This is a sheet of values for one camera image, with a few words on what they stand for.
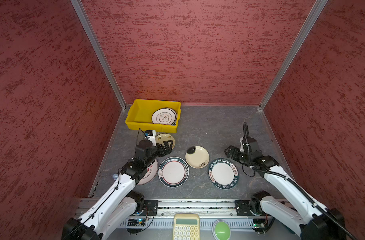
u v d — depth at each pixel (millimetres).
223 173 857
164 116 1097
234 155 726
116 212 548
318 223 379
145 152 597
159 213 729
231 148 750
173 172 855
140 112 1151
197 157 929
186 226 677
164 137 990
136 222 710
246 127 723
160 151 698
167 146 706
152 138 708
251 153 617
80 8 711
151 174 848
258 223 707
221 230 672
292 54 893
